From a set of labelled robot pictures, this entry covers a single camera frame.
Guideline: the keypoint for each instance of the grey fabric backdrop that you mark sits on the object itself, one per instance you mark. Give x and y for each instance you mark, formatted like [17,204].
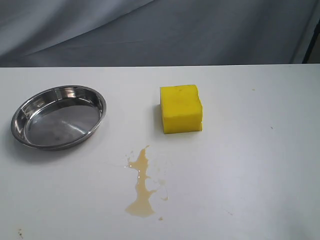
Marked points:
[132,33]

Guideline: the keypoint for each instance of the yellow sponge block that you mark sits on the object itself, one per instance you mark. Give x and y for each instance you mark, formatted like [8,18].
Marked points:
[181,109]

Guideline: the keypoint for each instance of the round stainless steel dish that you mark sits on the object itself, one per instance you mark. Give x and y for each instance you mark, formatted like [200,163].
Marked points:
[59,118]

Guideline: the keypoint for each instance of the brown liquid spill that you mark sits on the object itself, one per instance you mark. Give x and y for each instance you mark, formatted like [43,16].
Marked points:
[141,206]

